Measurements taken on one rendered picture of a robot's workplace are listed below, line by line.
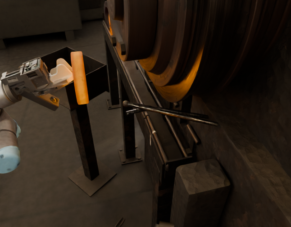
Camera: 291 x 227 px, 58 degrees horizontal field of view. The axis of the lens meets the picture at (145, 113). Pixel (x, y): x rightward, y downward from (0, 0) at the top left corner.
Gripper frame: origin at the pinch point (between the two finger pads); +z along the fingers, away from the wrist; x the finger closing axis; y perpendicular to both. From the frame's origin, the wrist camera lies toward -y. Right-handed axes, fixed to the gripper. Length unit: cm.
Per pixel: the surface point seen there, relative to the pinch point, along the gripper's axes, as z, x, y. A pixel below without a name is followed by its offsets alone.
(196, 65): 22.8, -39.1, 15.2
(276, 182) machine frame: 30, -50, -6
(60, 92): -16.1, 29.1, -21.0
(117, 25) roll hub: 14.8, -13.1, 14.5
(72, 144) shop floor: -35, 57, -77
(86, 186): -29, 22, -79
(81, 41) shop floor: -19, 215, -80
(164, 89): 19.4, -25.3, 2.4
